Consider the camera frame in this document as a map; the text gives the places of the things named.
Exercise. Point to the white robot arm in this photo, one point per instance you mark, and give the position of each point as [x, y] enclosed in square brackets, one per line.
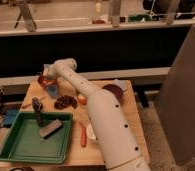
[118, 146]

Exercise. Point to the dark brush tool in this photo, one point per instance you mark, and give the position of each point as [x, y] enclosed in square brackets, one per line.
[37, 107]

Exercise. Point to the small red apple piece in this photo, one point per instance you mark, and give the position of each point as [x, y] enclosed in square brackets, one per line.
[82, 100]

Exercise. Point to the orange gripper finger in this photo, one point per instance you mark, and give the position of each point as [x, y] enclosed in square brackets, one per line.
[42, 81]

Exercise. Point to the green plastic tray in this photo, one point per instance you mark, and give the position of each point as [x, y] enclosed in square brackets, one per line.
[24, 144]

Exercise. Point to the orange carrot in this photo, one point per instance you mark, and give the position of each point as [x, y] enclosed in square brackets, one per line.
[83, 135]

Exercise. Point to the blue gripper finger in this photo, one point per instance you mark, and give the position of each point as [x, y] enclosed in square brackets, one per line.
[52, 90]

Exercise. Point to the dark red bowl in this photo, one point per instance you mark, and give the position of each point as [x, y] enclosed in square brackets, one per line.
[116, 90]

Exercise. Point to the grey panel board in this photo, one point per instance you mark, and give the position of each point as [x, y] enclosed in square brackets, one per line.
[175, 103]

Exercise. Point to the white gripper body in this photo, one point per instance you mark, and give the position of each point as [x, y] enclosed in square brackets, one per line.
[49, 72]

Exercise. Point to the dark grape bunch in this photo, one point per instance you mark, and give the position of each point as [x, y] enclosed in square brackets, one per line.
[65, 101]

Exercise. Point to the blue box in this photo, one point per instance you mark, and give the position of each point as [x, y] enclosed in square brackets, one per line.
[10, 117]

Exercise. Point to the white cloth piece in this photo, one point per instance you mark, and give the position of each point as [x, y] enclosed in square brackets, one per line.
[90, 133]

